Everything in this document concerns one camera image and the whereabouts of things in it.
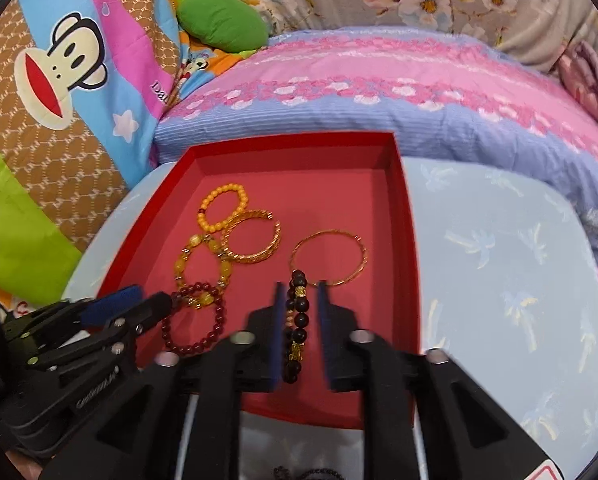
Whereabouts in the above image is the green pillow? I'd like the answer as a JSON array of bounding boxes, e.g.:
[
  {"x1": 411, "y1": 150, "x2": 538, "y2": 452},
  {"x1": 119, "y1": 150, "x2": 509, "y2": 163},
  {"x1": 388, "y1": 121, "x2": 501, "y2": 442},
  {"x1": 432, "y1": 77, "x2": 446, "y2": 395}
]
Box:
[{"x1": 176, "y1": 0, "x2": 270, "y2": 54}]

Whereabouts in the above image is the red cardboard box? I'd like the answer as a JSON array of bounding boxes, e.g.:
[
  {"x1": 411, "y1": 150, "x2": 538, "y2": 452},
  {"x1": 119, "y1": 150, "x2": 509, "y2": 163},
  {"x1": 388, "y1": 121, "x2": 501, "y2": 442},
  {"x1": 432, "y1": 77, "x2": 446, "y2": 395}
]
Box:
[{"x1": 95, "y1": 131, "x2": 421, "y2": 431}]

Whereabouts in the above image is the yellow jade bead bracelet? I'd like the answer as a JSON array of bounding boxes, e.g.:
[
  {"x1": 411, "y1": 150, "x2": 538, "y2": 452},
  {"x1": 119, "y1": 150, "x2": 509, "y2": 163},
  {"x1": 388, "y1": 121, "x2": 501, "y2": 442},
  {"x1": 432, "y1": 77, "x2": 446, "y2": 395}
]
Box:
[{"x1": 175, "y1": 232, "x2": 235, "y2": 308}]

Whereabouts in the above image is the pink folded cloth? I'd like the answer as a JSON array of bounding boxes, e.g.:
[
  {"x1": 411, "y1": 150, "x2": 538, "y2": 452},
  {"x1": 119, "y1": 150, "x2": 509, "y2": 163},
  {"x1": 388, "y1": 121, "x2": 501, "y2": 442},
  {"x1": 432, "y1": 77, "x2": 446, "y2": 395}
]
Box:
[{"x1": 559, "y1": 40, "x2": 598, "y2": 141}]

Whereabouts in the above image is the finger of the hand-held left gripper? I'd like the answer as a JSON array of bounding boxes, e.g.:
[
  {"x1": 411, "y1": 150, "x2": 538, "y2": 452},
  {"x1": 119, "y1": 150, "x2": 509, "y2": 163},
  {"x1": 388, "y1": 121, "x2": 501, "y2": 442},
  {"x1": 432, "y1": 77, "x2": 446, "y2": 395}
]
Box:
[
  {"x1": 26, "y1": 292, "x2": 174, "y2": 376},
  {"x1": 29, "y1": 285, "x2": 145, "y2": 333}
]

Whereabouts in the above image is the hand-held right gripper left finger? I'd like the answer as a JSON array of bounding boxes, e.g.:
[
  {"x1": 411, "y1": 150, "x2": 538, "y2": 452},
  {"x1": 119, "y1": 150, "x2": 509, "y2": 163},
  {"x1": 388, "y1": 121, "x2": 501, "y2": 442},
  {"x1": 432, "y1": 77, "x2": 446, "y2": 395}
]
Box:
[{"x1": 39, "y1": 282, "x2": 286, "y2": 480}]

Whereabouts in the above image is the orange bead bracelet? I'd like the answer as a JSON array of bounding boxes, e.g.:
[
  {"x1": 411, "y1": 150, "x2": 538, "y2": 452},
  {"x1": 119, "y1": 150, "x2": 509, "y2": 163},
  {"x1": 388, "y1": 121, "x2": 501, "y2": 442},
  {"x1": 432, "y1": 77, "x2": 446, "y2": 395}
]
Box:
[{"x1": 196, "y1": 185, "x2": 250, "y2": 236}]

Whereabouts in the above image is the purple garnet bead strand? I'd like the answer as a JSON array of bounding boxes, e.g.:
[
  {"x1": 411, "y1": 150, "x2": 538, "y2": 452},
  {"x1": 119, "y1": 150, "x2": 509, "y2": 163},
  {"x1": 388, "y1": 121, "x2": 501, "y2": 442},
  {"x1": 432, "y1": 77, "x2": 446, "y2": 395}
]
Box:
[{"x1": 271, "y1": 466, "x2": 350, "y2": 480}]

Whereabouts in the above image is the gold leaf pattern bangle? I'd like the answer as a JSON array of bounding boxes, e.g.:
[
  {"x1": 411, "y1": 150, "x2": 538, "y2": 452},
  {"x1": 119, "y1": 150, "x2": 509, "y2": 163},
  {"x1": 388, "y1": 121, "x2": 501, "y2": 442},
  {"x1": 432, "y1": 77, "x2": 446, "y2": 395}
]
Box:
[{"x1": 222, "y1": 210, "x2": 282, "y2": 263}]

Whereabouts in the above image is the monkey print colourful quilt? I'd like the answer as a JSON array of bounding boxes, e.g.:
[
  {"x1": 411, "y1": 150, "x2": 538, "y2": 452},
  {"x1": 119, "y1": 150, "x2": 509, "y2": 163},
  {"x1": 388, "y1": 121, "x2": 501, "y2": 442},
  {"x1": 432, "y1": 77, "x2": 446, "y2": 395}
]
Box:
[{"x1": 0, "y1": 0, "x2": 260, "y2": 306}]

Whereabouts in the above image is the person's left hand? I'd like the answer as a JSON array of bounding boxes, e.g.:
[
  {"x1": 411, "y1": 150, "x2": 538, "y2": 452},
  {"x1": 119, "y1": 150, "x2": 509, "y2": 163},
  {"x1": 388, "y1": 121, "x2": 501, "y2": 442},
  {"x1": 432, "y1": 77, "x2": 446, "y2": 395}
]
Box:
[{"x1": 4, "y1": 450, "x2": 55, "y2": 480}]

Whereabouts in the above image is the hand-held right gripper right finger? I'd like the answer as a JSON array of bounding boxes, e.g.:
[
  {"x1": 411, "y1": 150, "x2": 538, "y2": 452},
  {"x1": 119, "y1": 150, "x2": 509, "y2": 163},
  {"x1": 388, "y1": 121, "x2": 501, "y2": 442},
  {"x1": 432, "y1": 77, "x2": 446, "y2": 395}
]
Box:
[{"x1": 316, "y1": 282, "x2": 554, "y2": 480}]

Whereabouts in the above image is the dark red bead bracelet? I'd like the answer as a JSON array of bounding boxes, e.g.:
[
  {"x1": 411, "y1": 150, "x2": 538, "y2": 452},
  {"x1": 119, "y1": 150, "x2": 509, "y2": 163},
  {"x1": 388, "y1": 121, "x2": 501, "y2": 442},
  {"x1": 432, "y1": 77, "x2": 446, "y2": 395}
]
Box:
[{"x1": 161, "y1": 282, "x2": 226, "y2": 356}]

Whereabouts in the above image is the pink and blue quilt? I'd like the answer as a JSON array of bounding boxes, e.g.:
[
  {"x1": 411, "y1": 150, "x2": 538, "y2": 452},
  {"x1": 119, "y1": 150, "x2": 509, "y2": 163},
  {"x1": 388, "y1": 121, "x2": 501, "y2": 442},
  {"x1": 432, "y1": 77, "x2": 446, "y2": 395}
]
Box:
[{"x1": 154, "y1": 27, "x2": 598, "y2": 281}]

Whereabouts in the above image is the dark bead gold charm bracelet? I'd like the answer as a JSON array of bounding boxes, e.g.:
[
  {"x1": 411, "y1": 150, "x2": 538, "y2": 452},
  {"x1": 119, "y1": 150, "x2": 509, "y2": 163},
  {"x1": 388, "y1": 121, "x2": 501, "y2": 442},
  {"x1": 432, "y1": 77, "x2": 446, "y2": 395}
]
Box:
[{"x1": 281, "y1": 270, "x2": 311, "y2": 385}]

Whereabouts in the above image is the thin gold bangle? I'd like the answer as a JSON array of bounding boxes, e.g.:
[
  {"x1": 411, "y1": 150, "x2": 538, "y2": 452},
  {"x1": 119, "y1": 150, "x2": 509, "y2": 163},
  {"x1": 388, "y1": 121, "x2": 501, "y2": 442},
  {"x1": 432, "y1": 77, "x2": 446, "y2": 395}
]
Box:
[{"x1": 290, "y1": 229, "x2": 368, "y2": 288}]

